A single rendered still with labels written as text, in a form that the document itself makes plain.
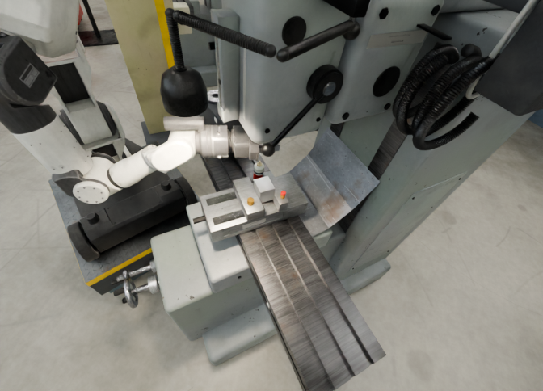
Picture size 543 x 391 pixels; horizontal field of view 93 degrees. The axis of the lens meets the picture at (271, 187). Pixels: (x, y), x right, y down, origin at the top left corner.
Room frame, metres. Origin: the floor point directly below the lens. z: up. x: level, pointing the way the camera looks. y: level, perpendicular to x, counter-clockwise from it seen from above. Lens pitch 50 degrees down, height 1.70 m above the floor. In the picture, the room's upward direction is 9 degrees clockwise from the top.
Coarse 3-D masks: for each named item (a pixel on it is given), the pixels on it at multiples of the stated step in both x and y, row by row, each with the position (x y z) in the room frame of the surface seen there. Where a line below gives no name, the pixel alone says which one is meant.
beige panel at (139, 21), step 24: (120, 0) 1.89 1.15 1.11; (144, 0) 1.96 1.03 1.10; (168, 0) 2.05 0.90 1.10; (120, 24) 1.86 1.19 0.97; (144, 24) 1.94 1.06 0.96; (120, 48) 1.84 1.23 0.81; (144, 48) 1.92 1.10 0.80; (168, 48) 2.01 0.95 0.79; (144, 72) 1.89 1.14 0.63; (144, 96) 1.87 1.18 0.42
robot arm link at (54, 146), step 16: (48, 128) 0.40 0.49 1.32; (64, 128) 0.43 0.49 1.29; (32, 144) 0.37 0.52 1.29; (48, 144) 0.38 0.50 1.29; (64, 144) 0.40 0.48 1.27; (48, 160) 0.37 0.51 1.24; (64, 160) 0.38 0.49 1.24; (80, 160) 0.40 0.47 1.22; (64, 176) 0.36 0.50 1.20; (80, 176) 0.37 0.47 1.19; (80, 192) 0.35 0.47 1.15; (96, 192) 0.36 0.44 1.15
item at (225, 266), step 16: (192, 208) 0.56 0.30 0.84; (192, 224) 0.49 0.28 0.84; (208, 240) 0.43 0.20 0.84; (224, 240) 0.44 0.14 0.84; (320, 240) 0.52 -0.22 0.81; (208, 256) 0.37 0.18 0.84; (224, 256) 0.38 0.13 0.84; (240, 256) 0.39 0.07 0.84; (208, 272) 0.32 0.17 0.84; (224, 272) 0.32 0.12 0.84; (240, 272) 0.34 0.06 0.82; (224, 288) 0.30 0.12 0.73
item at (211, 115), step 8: (208, 96) 0.92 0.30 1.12; (216, 96) 0.95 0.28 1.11; (208, 104) 0.88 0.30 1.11; (216, 104) 0.89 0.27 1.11; (208, 112) 0.86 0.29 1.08; (216, 112) 0.84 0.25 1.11; (208, 120) 0.87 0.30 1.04; (216, 120) 0.82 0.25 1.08; (232, 120) 0.80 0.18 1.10; (232, 128) 0.80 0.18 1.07
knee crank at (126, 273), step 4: (152, 260) 0.45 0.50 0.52; (152, 264) 0.43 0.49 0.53; (140, 268) 0.41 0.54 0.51; (144, 268) 0.41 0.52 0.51; (148, 268) 0.41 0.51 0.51; (152, 268) 0.41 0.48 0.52; (124, 272) 0.37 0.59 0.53; (128, 272) 0.38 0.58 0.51; (132, 272) 0.38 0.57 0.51; (136, 272) 0.39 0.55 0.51; (140, 272) 0.39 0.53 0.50; (116, 276) 0.36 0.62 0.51; (120, 276) 0.36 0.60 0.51; (124, 276) 0.36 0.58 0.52; (128, 276) 0.36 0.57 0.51; (112, 280) 0.34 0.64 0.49; (116, 280) 0.35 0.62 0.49; (120, 280) 0.35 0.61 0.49; (112, 284) 0.33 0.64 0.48
